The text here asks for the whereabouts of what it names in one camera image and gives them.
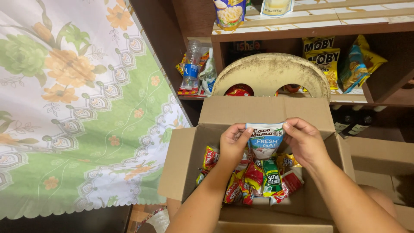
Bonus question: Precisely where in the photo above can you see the person's right hand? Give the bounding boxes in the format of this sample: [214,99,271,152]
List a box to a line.
[283,117,331,171]

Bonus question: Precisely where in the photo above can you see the person's left hand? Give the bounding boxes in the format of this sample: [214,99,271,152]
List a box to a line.
[217,123,254,169]

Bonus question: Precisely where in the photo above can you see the blue white coconut milk pouch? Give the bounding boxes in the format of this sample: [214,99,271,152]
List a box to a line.
[246,122,285,161]

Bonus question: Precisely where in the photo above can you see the dark glass bottle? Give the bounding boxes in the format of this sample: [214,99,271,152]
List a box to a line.
[342,106,373,137]
[332,105,354,134]

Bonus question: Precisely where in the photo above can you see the open brown cardboard box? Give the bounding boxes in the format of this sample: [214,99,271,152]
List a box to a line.
[157,95,356,233]

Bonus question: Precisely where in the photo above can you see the heap of sauce sachets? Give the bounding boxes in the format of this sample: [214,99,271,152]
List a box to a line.
[196,146,305,206]

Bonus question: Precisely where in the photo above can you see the red snack packets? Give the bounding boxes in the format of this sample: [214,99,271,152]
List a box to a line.
[224,84,255,97]

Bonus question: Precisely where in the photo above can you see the large yellow snack packet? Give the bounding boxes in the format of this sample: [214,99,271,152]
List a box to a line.
[305,49,341,91]

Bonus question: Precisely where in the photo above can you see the blue snack bag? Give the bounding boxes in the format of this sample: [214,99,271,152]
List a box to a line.
[339,45,369,94]

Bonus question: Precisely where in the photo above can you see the clear plastic bottle blue label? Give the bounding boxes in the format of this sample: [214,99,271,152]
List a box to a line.
[181,39,202,91]

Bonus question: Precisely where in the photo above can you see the person's leg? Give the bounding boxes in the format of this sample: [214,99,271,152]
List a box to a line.
[358,184,399,221]

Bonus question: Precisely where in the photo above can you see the dark printed box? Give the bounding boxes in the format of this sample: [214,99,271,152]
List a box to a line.
[226,40,267,67]

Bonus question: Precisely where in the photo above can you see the small yellow snack packet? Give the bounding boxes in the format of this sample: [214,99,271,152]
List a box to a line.
[302,36,336,54]

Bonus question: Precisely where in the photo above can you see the white plastic bag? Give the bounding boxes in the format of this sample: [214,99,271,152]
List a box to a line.
[134,206,171,233]

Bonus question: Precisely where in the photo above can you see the plain yellow snack bag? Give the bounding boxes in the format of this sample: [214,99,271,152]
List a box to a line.
[353,35,388,87]

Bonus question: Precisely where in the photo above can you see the dark wooden shelf unit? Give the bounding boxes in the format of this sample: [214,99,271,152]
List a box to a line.
[129,0,414,143]

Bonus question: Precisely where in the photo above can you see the blue yellow macaroni pouch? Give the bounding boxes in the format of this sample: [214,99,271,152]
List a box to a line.
[213,0,247,31]

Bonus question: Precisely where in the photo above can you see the white cream packet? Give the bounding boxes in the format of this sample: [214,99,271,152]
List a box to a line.
[260,0,295,18]

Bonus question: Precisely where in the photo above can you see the floral green white tablecloth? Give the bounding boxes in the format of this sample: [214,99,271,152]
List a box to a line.
[0,0,192,220]

